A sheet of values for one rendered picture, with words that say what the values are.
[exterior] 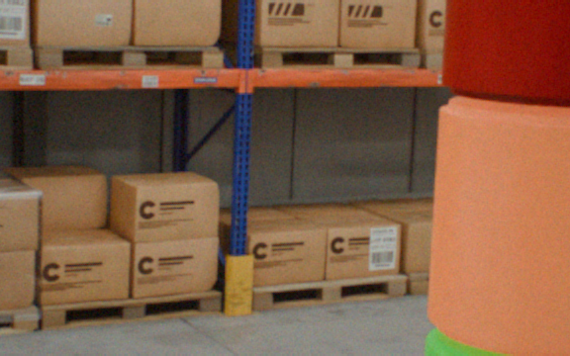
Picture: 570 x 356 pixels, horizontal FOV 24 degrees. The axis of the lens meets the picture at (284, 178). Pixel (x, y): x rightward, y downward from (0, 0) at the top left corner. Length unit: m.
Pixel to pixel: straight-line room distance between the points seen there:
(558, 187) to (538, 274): 0.02
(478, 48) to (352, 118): 10.21
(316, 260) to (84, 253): 1.66
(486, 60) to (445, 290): 0.05
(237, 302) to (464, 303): 8.36
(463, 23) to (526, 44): 0.02
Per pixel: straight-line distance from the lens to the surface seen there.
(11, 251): 8.11
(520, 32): 0.28
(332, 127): 10.41
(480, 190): 0.29
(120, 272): 8.43
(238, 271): 8.61
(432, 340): 0.32
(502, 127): 0.29
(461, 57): 0.29
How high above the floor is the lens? 2.30
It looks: 9 degrees down
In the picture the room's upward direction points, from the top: 2 degrees clockwise
